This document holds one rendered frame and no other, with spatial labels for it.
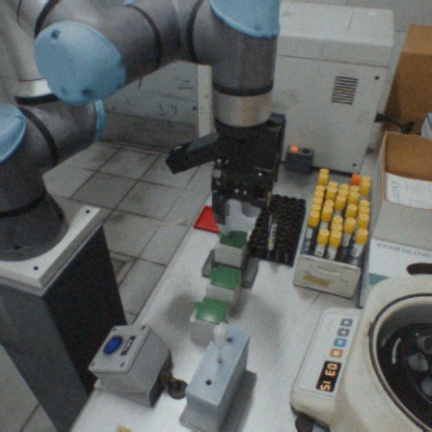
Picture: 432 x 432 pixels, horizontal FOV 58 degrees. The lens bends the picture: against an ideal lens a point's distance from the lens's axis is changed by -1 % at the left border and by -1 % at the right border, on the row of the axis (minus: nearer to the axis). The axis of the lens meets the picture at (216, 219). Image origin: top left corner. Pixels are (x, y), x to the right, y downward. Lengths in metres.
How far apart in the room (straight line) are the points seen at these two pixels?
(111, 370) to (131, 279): 1.38
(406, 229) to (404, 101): 0.67
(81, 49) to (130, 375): 0.37
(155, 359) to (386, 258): 0.39
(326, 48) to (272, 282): 0.47
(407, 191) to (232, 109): 0.48
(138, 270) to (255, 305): 1.31
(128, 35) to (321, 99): 0.56
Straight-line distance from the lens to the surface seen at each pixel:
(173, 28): 0.48
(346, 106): 0.91
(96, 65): 0.40
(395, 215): 0.69
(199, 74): 2.40
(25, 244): 0.75
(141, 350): 0.54
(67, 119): 0.74
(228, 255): 0.66
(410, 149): 0.90
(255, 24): 0.45
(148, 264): 1.94
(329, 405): 0.54
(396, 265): 0.68
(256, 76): 0.47
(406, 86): 1.30
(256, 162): 0.53
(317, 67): 0.89
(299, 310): 0.67
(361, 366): 0.50
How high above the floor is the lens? 1.40
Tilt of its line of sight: 41 degrees down
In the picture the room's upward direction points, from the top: straight up
